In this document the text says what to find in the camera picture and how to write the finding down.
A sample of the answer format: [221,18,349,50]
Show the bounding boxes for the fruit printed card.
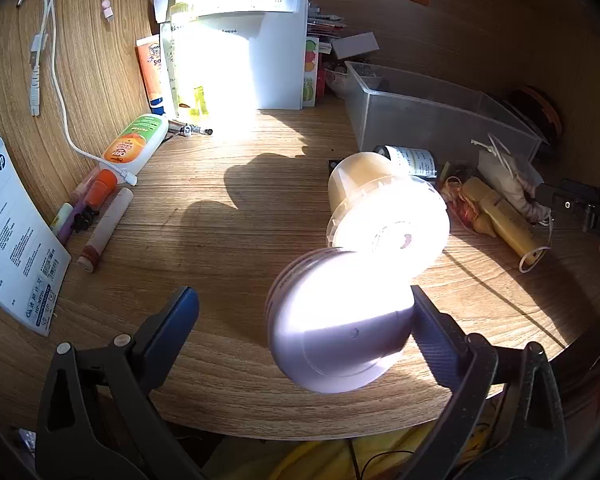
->
[302,36,321,107]

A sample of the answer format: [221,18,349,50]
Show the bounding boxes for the white printer box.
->
[0,122,72,337]

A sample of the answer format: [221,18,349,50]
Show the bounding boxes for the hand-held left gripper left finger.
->
[36,286,201,480]

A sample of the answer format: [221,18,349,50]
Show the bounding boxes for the white cardboard box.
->
[160,10,306,111]

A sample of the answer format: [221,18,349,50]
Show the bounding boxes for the pink tube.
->
[70,166,102,202]

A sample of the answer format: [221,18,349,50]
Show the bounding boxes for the clear plastic bin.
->
[344,60,545,163]

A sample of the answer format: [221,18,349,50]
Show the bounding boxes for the black hair clip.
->
[71,208,101,233]

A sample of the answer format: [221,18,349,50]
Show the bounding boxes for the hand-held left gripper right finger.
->
[400,285,568,480]

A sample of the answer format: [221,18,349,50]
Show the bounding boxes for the cream red lip balm stick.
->
[77,187,134,273]

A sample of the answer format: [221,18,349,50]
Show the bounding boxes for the orange sunscreen tube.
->
[135,35,168,115]

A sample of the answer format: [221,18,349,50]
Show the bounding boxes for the wooden desktop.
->
[0,92,600,443]

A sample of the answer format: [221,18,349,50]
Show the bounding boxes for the yellow cloth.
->
[220,400,506,480]

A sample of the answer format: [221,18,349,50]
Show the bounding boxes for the lavender round jar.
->
[266,247,416,395]

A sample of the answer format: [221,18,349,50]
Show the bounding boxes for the stack of papers and cards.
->
[307,0,348,38]

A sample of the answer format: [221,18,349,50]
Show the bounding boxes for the silver pen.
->
[167,119,214,137]

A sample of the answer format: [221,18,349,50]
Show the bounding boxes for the purple marker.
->
[56,202,87,247]

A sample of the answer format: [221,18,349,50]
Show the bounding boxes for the white cable with plug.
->
[27,0,63,117]

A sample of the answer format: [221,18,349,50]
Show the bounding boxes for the white floral bowl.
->
[324,62,353,100]

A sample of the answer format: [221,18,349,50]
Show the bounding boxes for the pale green stick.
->
[49,202,75,235]

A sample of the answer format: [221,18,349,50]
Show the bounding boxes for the small black white bottle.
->
[373,145,438,181]

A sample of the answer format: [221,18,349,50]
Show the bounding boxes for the white elastic loop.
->
[519,210,556,274]

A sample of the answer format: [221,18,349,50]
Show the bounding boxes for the dark round tin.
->
[505,85,563,146]

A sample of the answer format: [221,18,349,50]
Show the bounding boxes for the long white cable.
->
[39,0,138,187]

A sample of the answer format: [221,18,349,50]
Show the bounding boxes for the orange green spray bottle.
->
[101,114,170,168]

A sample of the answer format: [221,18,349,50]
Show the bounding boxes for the small white box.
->
[330,31,381,59]

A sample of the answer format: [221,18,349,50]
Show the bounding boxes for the cream jar with clear lid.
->
[326,151,451,281]

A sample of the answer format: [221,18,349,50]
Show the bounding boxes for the orange capped marker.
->
[82,169,118,209]

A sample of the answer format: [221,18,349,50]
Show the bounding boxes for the white cloth pouch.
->
[477,132,546,223]

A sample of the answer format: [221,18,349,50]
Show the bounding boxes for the yellow tube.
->
[462,176,541,261]

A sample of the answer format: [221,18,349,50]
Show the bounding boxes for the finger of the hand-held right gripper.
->
[536,179,600,227]

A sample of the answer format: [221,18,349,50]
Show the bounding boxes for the orange thread beaded ornament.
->
[437,161,481,231]

